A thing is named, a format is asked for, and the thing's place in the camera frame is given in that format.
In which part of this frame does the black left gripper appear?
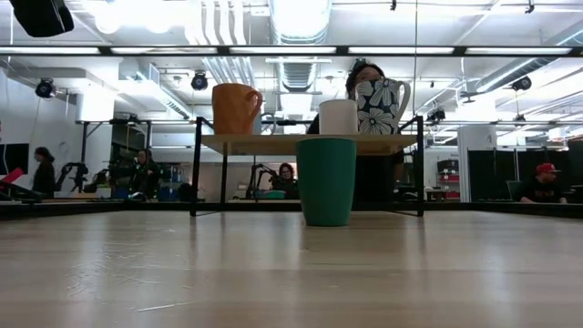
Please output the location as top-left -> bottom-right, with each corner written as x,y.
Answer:
8,0 -> 76,39

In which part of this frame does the orange faceted mug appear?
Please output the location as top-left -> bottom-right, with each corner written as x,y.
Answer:
211,82 -> 264,136

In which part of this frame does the plain white mug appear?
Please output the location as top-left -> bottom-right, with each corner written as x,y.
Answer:
318,98 -> 359,136

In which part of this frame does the green cup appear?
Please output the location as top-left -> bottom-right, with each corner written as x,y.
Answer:
295,137 -> 358,228

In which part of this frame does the blue white floral mug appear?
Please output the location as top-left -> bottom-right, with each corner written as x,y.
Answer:
354,77 -> 412,137

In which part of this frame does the person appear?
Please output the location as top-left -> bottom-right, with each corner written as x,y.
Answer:
271,162 -> 301,200
520,161 -> 569,205
128,148 -> 161,200
31,146 -> 57,198
305,60 -> 406,205

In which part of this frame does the red object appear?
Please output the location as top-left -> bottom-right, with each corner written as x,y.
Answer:
0,167 -> 25,189

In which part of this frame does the black overhead light beam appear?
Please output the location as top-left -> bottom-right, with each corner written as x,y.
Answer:
0,44 -> 583,57

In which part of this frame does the blue storage bin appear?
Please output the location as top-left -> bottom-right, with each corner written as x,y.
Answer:
159,169 -> 179,201

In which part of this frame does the rack with red bins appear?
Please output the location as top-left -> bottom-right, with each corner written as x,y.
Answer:
435,158 -> 461,201

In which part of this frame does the black room divider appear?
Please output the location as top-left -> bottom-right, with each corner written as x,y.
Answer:
466,148 -> 583,204

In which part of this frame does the black background rig frame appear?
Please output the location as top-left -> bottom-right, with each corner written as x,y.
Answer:
75,118 -> 154,192

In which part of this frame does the black wall monitor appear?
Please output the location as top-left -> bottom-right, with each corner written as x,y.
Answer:
0,143 -> 30,176

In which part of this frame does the black aluminium table frame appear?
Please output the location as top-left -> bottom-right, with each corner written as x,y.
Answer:
0,200 -> 583,220

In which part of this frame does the wooden shelf black metal frame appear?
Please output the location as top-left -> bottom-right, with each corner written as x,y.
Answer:
189,116 -> 425,218

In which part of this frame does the silver ceiling duct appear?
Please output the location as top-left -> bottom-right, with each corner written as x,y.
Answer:
268,0 -> 333,46

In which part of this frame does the thin vertical hanging cable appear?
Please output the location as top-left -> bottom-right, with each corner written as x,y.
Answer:
413,0 -> 418,118

